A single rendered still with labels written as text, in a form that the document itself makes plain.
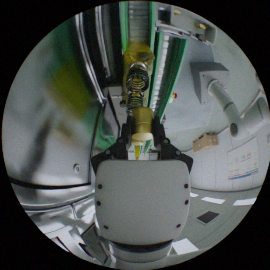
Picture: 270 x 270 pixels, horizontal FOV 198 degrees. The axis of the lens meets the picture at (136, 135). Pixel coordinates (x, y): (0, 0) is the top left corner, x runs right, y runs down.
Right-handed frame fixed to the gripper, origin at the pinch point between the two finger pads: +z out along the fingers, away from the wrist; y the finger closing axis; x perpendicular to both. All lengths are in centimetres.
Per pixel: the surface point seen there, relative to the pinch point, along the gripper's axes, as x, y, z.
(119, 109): -23.2, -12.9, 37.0
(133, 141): -9.4, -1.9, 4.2
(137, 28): 22.9, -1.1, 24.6
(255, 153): -53, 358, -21
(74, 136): -1.7, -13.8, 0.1
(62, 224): -2.0, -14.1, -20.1
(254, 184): -74, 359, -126
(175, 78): 2.9, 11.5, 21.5
